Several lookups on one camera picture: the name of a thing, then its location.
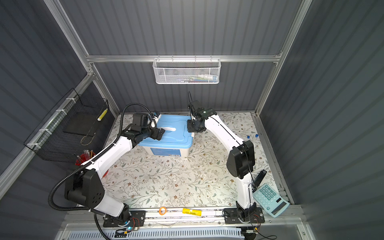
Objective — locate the blue plastic bin lid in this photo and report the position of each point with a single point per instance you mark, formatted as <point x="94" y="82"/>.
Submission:
<point x="176" y="133"/>

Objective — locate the white plastic storage bin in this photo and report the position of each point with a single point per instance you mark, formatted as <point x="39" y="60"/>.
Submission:
<point x="167" y="152"/>

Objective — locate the teal calculator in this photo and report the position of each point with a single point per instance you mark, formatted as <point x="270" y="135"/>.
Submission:
<point x="272" y="202"/>

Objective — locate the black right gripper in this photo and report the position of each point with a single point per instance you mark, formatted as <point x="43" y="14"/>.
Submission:
<point x="189" y="128"/>

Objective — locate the black stapler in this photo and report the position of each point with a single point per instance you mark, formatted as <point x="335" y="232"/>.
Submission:
<point x="257" y="181"/>

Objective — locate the white wire wall basket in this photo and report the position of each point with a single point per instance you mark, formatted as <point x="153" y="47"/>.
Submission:
<point x="187" y="72"/>

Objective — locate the yellow label tag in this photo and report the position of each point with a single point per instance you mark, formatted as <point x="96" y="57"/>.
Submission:
<point x="192" y="212"/>

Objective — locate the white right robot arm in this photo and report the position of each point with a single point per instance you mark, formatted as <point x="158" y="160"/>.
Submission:
<point x="241" y="158"/>

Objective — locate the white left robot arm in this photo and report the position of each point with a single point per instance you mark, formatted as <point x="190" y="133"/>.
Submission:
<point x="84" y="185"/>

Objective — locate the red pencil cup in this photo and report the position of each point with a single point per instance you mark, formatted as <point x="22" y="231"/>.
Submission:
<point x="84" y="157"/>

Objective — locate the black wire wall basket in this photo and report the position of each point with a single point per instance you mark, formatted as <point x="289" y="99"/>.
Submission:
<point x="72" y="128"/>

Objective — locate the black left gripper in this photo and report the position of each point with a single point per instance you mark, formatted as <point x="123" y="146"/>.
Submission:
<point x="159" y="136"/>

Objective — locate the orange rubber band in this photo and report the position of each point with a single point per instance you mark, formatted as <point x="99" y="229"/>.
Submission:
<point x="162" y="211"/>

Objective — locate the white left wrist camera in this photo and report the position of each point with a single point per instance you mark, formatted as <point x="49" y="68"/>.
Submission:
<point x="155" y="117"/>

